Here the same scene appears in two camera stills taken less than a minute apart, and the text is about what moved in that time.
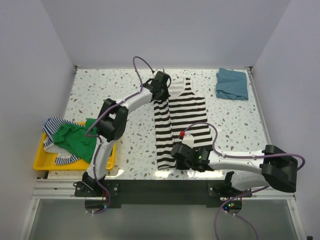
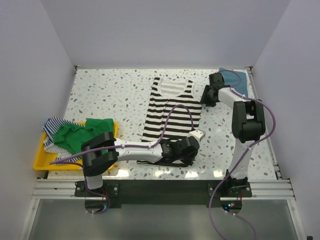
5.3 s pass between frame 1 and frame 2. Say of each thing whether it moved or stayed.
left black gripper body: moved
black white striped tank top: moved
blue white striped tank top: stayed
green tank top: stayed
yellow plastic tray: stayed
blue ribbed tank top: stayed
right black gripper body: moved
